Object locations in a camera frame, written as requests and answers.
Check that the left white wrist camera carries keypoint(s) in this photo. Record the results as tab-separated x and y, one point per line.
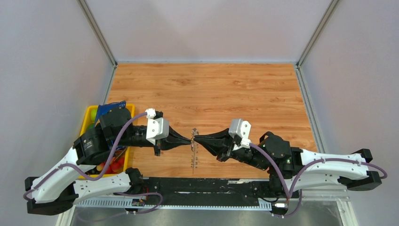
157	126

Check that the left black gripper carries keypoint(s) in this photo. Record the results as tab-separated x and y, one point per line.
174	140

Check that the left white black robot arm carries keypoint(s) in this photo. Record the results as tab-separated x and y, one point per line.
80	174

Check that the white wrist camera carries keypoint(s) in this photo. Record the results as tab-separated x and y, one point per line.
239	130
157	126

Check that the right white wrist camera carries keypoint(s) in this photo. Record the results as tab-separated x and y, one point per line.
239	130

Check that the yellow plastic tray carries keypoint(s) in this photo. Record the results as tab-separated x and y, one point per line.
87	124

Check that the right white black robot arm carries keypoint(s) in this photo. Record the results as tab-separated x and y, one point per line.
292	168

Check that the red fruit pile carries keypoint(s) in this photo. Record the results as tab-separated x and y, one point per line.
115	166

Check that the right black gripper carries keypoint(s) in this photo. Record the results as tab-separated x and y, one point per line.
219	143

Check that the blue chips bag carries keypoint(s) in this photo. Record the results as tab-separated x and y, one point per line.
103	109

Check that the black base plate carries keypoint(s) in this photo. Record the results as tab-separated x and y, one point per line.
206	192

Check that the large metal keyring with clips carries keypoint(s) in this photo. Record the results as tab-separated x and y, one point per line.
194	149

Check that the green apple upper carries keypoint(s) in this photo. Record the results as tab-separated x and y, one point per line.
92	114

